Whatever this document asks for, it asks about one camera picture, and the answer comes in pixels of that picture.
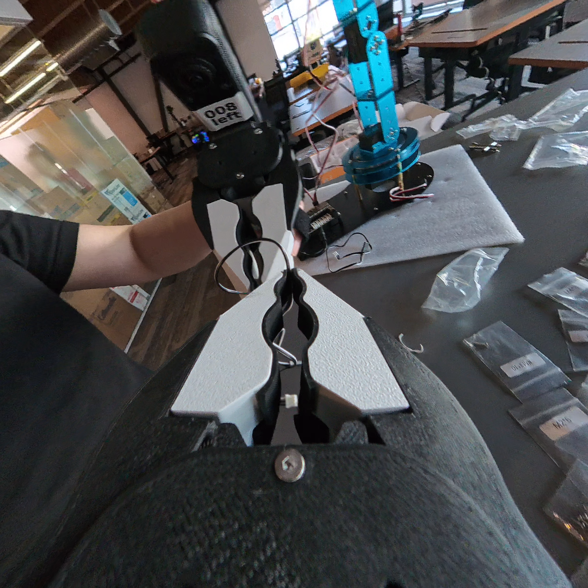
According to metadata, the clear bag of cables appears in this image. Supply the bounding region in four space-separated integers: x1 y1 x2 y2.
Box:
422 247 510 314

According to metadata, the pile of clear screw bags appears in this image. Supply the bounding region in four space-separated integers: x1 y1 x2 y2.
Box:
462 266 588 547

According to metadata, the servo wire bundle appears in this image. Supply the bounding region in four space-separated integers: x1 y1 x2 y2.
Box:
301 46 364 203

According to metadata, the brown wooden table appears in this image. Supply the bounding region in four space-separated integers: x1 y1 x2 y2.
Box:
406 0 568 99

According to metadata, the person's left forearm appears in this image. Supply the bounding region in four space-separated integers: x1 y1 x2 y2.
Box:
60 200 214 295

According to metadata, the blue toy robot arm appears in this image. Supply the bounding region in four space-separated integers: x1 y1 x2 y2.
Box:
294 0 435 258

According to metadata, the small clear screw bag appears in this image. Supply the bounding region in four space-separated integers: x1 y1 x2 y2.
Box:
524 131 588 171
528 87 588 134
457 115 533 141

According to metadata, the dark grey desk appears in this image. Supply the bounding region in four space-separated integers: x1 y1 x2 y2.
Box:
294 69 588 575

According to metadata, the thin black white cable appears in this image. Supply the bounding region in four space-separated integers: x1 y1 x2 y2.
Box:
325 232 373 275
214 236 300 409

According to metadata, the white foam sheet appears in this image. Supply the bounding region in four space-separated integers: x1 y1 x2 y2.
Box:
294 145 524 276

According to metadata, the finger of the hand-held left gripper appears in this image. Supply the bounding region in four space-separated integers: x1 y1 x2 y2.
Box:
207 198 258 295
251 185 296 283

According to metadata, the light grey desk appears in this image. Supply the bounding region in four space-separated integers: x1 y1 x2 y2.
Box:
507 28 588 88

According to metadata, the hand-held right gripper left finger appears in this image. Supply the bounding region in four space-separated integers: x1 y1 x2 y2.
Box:
170 271 294 446

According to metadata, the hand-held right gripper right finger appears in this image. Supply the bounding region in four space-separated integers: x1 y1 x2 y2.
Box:
293 268 410 419

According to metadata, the open cardboard box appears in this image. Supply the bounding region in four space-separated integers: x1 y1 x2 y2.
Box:
287 69 450 143

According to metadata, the person's dark clothing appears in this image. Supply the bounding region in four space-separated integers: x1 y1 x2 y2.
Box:
0 209 157 588

